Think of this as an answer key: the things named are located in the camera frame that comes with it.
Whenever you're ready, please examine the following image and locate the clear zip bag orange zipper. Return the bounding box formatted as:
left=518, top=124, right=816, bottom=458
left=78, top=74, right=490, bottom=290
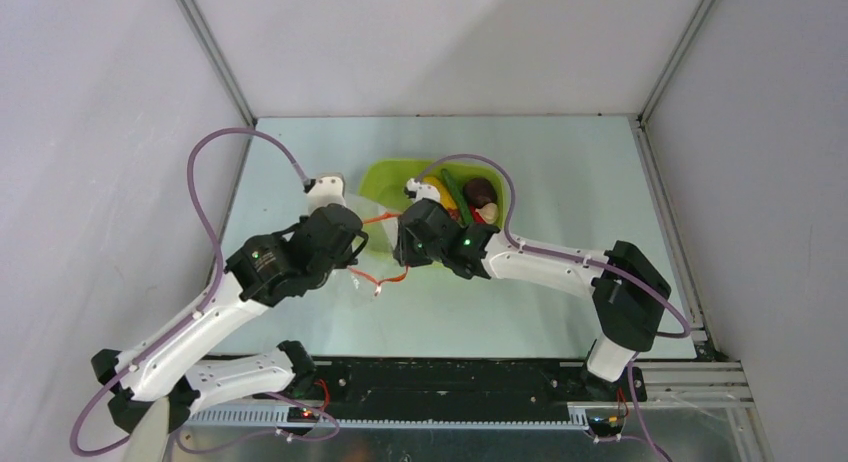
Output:
left=331, top=194, right=410, bottom=308

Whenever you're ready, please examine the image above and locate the dark purple mangosteen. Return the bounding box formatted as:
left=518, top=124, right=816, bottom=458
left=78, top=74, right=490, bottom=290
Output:
left=462, top=177, right=499, bottom=208

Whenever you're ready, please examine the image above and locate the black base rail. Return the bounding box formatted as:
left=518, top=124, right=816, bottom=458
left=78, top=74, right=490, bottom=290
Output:
left=282, top=357, right=647, bottom=423

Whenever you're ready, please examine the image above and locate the long green cucumber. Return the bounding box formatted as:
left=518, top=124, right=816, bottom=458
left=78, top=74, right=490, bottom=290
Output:
left=441, top=168, right=474, bottom=226

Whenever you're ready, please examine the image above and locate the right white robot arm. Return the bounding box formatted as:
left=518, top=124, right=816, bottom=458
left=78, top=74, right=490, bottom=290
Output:
left=393, top=199, right=671, bottom=400

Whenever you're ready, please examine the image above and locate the yellow corn cob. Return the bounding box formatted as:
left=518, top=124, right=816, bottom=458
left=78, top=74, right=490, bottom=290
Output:
left=423, top=176, right=458, bottom=212

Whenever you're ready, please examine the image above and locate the white garlic bulb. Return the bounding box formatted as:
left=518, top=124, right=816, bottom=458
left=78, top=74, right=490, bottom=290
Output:
left=475, top=203, right=500, bottom=225

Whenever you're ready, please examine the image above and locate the red chili pepper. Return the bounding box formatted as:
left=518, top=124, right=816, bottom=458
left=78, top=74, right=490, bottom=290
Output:
left=469, top=207, right=486, bottom=224

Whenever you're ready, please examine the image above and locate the lime green plastic basin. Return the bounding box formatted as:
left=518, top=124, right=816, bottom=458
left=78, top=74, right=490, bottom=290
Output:
left=359, top=159, right=509, bottom=279

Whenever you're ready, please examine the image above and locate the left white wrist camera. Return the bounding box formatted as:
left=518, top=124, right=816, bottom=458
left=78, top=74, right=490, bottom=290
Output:
left=304, top=173, right=347, bottom=214

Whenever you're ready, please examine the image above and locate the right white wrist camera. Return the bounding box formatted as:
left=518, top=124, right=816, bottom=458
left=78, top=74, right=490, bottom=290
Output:
left=404, top=178, right=441, bottom=203

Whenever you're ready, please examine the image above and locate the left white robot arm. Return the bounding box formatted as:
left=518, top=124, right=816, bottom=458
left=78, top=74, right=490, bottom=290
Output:
left=92, top=203, right=368, bottom=433

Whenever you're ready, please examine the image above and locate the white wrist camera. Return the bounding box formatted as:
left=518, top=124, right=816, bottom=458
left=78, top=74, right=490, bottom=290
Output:
left=404, top=178, right=441, bottom=203
left=304, top=173, right=347, bottom=214

